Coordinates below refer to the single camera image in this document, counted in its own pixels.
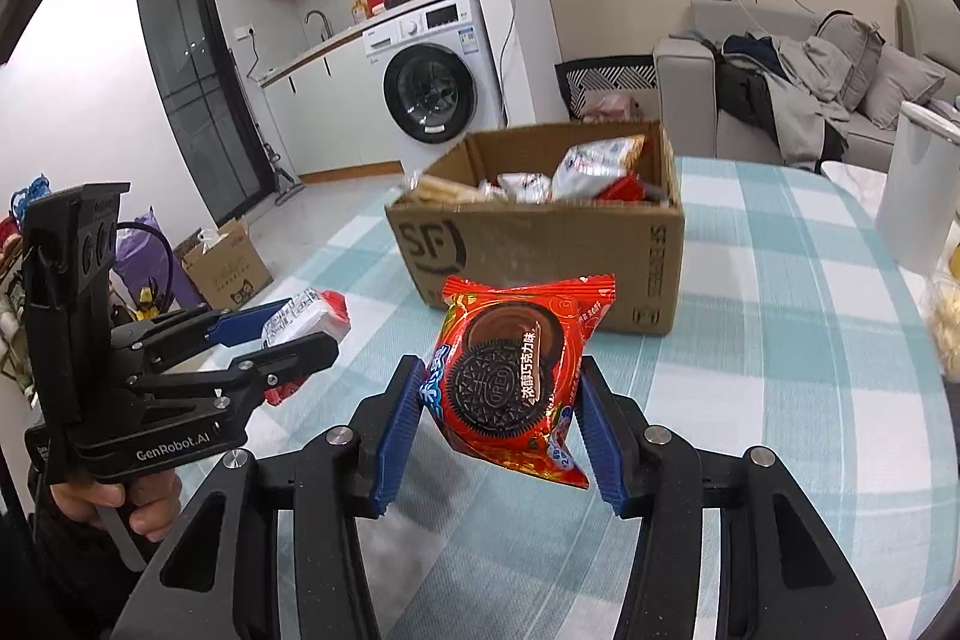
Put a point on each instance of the white orange snack bag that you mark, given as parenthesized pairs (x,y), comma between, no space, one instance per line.
(596,164)

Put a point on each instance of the clear plastic container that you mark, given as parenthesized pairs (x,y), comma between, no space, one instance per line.
(946,310)

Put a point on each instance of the grey sofa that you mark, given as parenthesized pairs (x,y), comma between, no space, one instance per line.
(690,93)

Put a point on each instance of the white trash bin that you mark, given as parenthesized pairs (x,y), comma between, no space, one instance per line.
(911,190)

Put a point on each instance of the red cookie packet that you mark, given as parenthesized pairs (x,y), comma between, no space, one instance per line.
(517,385)

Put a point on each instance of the white washing machine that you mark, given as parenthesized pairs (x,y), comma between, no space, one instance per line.
(435,78)

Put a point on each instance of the small white snack packet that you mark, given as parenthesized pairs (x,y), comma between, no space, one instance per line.
(525,186)

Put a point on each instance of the person's left hand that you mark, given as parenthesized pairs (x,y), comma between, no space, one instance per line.
(157,505)

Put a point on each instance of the small printed cardboard box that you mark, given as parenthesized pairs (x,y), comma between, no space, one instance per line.
(229,269)

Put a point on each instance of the grey cushion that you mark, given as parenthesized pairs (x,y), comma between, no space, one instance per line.
(900,85)
(851,55)

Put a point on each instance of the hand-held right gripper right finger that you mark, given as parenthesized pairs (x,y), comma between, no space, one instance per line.
(600,445)

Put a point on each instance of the curved kitchen faucet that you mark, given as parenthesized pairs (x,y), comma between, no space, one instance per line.
(319,19)

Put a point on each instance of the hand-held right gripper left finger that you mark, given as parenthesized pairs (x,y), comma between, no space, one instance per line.
(397,437)

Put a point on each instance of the purple bag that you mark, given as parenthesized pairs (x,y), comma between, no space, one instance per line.
(150,257)

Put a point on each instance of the teal checked tablecloth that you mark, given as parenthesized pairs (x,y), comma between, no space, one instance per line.
(750,385)

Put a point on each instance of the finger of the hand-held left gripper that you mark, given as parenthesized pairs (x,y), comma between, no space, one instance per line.
(240,325)
(292,355)

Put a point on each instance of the white kitchen base cabinet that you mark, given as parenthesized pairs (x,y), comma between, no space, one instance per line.
(330,100)

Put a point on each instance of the black glass door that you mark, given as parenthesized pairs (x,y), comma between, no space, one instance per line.
(195,85)

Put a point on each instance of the white red snack packet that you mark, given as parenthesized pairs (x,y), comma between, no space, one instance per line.
(315,317)

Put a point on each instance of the pile of dark grey clothes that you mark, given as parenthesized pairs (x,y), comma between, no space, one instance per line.
(780,93)

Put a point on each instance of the pink cloth bundle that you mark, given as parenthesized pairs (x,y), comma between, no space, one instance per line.
(611,106)

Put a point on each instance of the yellow bottle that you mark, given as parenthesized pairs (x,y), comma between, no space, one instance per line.
(359,10)

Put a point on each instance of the brown cardboard box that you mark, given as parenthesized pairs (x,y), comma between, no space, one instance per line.
(540,265)

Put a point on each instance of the beige wafer packet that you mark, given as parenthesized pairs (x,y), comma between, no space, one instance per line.
(450,190)

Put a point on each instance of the upright vacuum cleaner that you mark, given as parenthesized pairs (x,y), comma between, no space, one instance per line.
(281,179)

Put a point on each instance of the black white patterned bag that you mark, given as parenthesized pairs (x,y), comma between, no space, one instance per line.
(607,74)

